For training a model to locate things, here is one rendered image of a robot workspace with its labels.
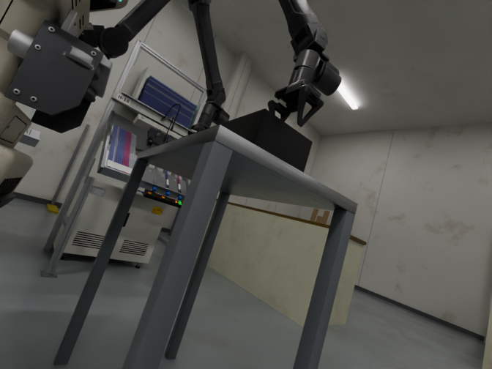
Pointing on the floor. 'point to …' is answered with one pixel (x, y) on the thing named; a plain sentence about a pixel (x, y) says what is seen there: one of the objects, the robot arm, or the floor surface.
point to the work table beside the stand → (277, 167)
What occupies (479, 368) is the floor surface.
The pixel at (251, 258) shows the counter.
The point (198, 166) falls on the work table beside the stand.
